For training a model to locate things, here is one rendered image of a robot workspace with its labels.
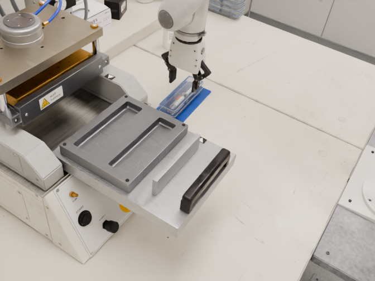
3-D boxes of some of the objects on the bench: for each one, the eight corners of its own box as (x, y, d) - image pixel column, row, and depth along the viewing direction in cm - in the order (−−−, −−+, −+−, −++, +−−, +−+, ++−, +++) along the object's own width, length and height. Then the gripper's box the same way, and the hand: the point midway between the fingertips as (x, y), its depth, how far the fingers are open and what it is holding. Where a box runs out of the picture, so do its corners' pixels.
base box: (-78, 154, 104) (-105, 101, 92) (35, 85, 128) (26, 36, 117) (83, 265, 87) (76, 217, 75) (179, 161, 111) (185, 112, 99)
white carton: (39, 39, 139) (35, 19, 134) (87, 15, 154) (85, -4, 149) (66, 52, 135) (63, 32, 130) (112, 26, 150) (111, 7, 145)
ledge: (0, 53, 139) (-3, 41, 136) (150, -21, 193) (150, -30, 190) (65, 87, 129) (63, 76, 126) (204, 0, 183) (206, -10, 179)
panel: (90, 257, 88) (52, 190, 79) (168, 173, 107) (145, 110, 98) (96, 260, 87) (58, 192, 77) (174, 173, 106) (152, 111, 97)
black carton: (104, 17, 154) (103, -1, 149) (112, 6, 160) (111, -10, 156) (119, 20, 154) (119, 3, 149) (126, 9, 160) (126, -7, 155)
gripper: (154, 28, 112) (152, 81, 124) (211, 49, 107) (202, 102, 119) (169, 17, 117) (165, 69, 129) (223, 37, 112) (214, 90, 124)
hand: (183, 81), depth 123 cm, fingers open, 7 cm apart
